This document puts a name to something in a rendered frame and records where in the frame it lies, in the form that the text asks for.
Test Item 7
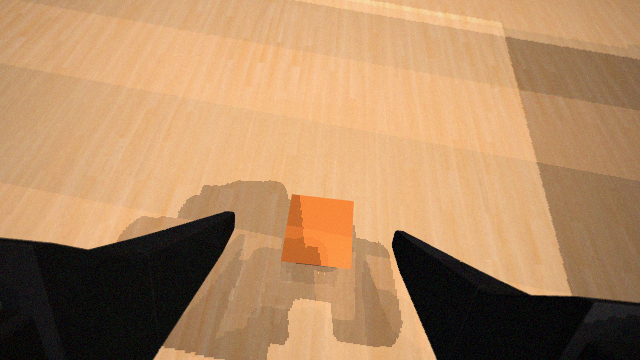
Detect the orange block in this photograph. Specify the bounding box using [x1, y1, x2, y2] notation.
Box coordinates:
[281, 194, 354, 269]

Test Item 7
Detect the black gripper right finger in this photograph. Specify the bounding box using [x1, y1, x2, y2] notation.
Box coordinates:
[392, 230, 640, 360]

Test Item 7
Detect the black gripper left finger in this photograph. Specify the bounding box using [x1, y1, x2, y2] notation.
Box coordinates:
[0, 211, 235, 360]

